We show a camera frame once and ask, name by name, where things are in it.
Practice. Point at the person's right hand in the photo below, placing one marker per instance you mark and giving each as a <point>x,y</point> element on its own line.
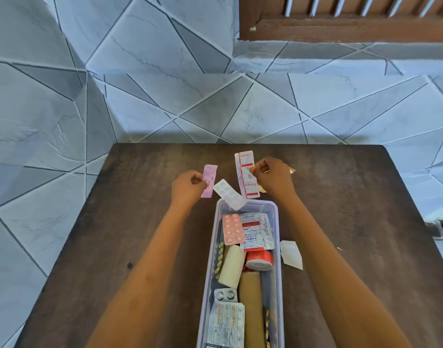
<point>276,177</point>

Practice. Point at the person's left hand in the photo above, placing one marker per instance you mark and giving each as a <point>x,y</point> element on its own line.
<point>185,190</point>

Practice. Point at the person's left fingers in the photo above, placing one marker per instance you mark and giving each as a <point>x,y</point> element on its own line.
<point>199,179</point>

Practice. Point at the person's right fingers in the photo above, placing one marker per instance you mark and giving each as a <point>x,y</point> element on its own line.
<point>256,170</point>

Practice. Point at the pink blister strip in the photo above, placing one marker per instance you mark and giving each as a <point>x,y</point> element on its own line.
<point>210,184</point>

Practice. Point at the red and white medicine strip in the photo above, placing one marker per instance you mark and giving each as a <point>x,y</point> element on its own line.
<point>245,177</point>

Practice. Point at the person's right forearm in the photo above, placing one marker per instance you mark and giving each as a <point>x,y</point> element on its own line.
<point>337,286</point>

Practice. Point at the person's left forearm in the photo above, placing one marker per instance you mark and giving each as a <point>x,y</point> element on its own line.
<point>141,286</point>

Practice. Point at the white blister pill strip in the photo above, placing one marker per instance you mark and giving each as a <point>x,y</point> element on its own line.
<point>229,194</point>

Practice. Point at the pink round-pill blister pack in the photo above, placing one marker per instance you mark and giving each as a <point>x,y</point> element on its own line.
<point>232,229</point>

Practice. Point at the silver red-label tablet strip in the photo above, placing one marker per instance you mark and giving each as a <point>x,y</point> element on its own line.
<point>256,231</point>

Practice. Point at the yellow capsule strip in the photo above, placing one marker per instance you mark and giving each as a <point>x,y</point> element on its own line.
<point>218,258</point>

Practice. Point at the red and white medicine bottle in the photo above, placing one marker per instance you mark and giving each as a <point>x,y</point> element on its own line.
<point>259,260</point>

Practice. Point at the white paper scrap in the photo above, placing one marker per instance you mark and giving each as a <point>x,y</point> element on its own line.
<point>291,254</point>

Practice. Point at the cream bandage roll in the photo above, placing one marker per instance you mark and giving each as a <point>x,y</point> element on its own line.
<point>231,266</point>

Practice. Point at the clear plastic storage box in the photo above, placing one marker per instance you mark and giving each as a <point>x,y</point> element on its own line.
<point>243,279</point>

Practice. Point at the small silver two-pill blister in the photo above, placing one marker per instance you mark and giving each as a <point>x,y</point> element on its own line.
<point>226,295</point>

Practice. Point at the dark wooden table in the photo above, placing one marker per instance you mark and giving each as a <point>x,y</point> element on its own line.
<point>98,250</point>

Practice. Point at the brown crepe bandage roll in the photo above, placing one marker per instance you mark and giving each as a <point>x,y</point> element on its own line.
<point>252,308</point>

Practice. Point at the silver printed tablet strip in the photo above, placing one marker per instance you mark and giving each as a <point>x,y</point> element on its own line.
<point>224,326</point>

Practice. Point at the gold capsule strip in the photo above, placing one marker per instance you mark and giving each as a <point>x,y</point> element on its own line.
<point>268,329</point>

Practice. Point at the black and white object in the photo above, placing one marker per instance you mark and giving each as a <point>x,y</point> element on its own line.
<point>439,222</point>

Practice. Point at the brown wooden window frame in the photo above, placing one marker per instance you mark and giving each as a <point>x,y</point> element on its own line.
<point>346,18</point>

